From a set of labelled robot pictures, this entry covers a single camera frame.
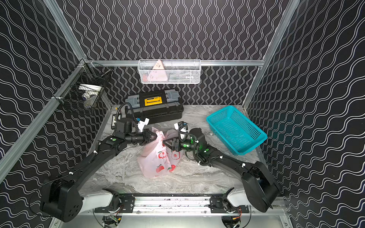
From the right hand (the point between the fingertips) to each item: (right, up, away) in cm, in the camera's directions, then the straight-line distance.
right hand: (164, 141), depth 75 cm
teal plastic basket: (+49, +3, +31) cm, 58 cm away
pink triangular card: (-6, +41, +14) cm, 43 cm away
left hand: (-3, +3, +1) cm, 5 cm away
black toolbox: (-8, +20, +23) cm, 32 cm away
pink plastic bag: (-4, -9, -1) cm, 10 cm away
